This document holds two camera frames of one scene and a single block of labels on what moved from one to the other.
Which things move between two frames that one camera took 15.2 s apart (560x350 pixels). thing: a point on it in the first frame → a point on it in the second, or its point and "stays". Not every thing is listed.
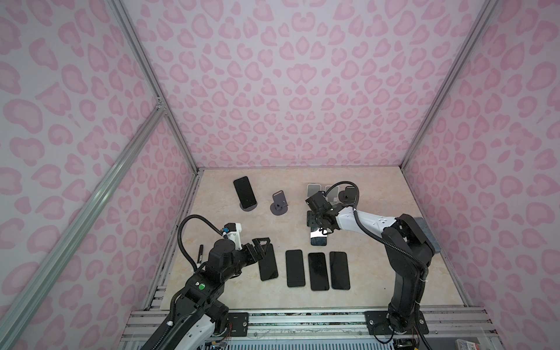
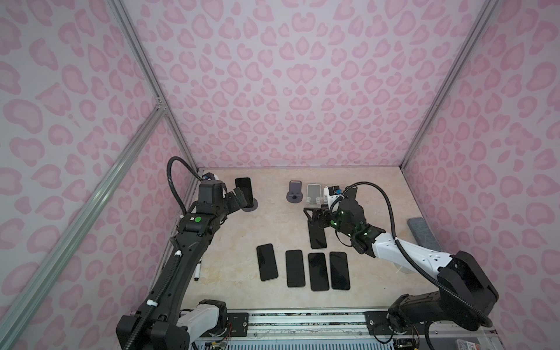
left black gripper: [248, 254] → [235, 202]
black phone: [294, 268] stays
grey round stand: [279, 206] → [294, 195]
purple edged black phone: [340, 270] stays
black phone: [317, 237] stays
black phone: [268, 265] stays
